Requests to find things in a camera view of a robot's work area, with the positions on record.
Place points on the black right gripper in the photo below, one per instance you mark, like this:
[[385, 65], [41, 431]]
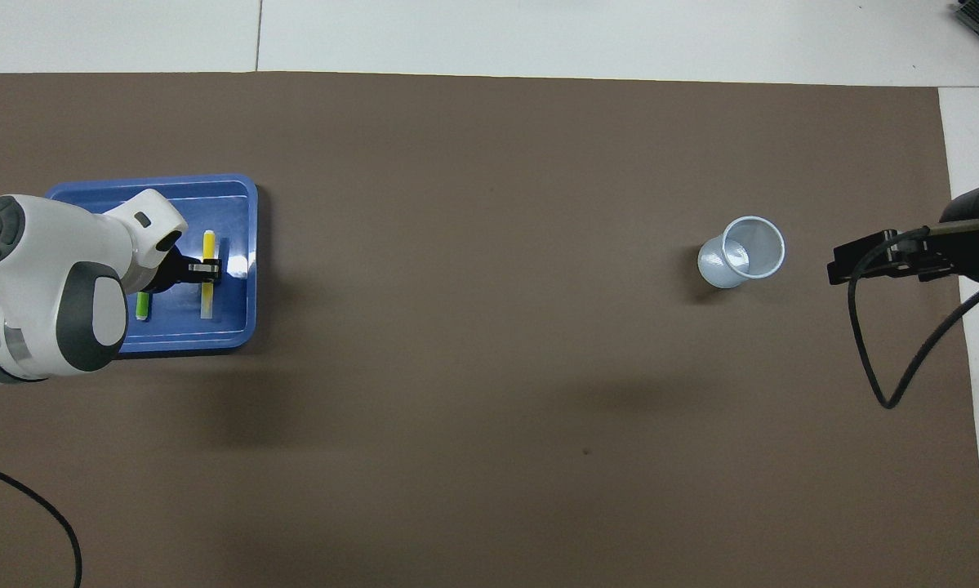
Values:
[[971, 241]]

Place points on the green pen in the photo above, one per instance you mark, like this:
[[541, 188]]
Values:
[[142, 306]]

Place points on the blue plastic tray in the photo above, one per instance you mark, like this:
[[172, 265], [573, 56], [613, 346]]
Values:
[[236, 220]]

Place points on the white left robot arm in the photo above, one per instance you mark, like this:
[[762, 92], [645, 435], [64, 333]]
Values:
[[48, 269]]

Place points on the clear plastic cup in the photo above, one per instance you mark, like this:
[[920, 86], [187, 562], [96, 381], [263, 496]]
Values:
[[714, 265]]

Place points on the yellow pen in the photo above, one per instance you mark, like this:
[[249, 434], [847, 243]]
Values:
[[208, 245]]

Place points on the brown table mat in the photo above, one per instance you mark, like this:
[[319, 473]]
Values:
[[473, 367]]

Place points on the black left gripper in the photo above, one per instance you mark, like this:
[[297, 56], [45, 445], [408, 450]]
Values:
[[171, 269]]

